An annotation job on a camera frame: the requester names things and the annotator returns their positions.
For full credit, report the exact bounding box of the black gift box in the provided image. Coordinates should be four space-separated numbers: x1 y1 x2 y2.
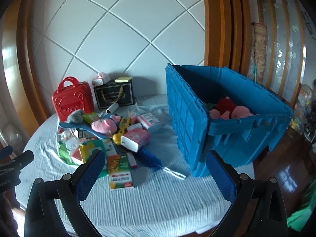
93 80 135 110

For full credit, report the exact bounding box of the pink floral tissue pack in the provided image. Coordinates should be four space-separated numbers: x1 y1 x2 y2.
121 128 151 152

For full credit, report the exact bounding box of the yellow sticky note pad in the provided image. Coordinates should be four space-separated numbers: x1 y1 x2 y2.
115 76 133 82

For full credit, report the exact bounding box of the rolled patterned rug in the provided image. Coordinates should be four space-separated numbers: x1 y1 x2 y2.
247 23 267 84

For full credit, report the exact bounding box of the lint roller refill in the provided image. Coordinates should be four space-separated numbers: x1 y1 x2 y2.
106 103 119 114

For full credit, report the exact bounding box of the green cloth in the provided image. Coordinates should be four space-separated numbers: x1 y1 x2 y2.
57 139 109 178

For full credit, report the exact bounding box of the blue plastic storage crate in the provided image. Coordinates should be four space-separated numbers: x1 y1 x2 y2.
166 64 293 177

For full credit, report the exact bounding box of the pig plush red dress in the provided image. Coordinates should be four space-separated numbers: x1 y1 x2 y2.
209 96 253 120

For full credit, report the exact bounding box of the green orange medicine box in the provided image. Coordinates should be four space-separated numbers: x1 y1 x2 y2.
107 155 134 190

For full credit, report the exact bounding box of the red bear suitcase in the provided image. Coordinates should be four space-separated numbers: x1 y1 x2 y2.
51 76 95 122

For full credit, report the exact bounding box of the small white red box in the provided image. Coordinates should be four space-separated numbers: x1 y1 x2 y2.
126 152 138 168

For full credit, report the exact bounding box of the grey plush toy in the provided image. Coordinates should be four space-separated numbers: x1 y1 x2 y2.
67 110 85 124

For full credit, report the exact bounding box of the green wet wipes pack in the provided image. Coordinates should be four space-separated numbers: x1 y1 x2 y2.
82 112 100 125

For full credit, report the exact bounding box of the white tissue pack on box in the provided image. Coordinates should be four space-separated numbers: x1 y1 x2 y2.
92 72 111 86

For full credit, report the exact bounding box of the pink pig plush blue shirt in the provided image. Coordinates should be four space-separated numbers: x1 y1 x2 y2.
91 113 122 135

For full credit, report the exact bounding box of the white pink tissue pack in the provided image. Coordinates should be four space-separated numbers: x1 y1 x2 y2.
137 113 162 134

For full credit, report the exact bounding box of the blue bottle brush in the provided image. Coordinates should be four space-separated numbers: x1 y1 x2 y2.
134 147 186 180

